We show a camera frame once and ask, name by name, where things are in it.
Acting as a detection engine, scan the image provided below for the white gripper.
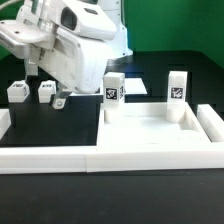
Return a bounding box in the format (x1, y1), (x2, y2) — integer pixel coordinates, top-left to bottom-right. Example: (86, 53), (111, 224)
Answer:
(0, 20), (110, 109)

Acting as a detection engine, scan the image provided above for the white U-shaped obstacle wall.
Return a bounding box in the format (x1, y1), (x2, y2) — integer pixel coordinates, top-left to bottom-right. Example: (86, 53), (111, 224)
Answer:
(0, 104), (224, 174)

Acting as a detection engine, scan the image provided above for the white square table top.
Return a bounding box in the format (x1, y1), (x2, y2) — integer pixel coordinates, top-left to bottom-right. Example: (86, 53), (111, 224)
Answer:
(97, 102), (210, 146)

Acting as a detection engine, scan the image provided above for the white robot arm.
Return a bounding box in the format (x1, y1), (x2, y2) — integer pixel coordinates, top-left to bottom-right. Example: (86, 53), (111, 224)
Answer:
(0, 0), (132, 109)

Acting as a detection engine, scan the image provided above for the white marker sheet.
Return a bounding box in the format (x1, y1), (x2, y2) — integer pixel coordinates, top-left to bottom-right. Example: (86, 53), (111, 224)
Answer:
(70, 78), (147, 96)

